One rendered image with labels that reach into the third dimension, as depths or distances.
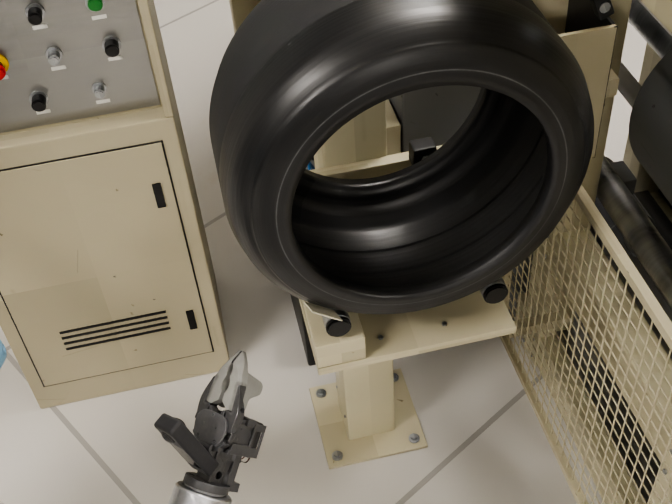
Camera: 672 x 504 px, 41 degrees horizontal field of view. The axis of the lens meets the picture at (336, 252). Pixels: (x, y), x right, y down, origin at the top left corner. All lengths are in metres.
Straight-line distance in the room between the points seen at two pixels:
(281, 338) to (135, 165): 0.84
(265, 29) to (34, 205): 1.02
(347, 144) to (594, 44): 0.49
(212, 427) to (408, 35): 0.64
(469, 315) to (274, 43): 0.67
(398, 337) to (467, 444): 0.88
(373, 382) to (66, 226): 0.84
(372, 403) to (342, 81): 1.32
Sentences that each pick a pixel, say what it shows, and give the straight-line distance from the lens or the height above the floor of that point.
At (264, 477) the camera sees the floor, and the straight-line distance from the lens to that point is 2.46.
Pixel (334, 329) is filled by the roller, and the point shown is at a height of 0.90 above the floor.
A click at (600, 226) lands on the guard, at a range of 1.61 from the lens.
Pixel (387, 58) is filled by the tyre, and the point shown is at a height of 1.43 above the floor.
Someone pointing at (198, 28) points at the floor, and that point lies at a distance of 4.19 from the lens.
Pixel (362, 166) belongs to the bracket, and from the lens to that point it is 1.78.
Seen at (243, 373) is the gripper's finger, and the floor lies 1.00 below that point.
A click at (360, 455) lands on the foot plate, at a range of 2.46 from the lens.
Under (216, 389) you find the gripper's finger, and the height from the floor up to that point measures 0.97.
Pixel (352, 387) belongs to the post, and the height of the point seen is 0.24.
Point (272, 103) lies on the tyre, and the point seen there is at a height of 1.37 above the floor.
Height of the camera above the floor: 2.07
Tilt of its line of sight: 44 degrees down
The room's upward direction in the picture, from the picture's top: 5 degrees counter-clockwise
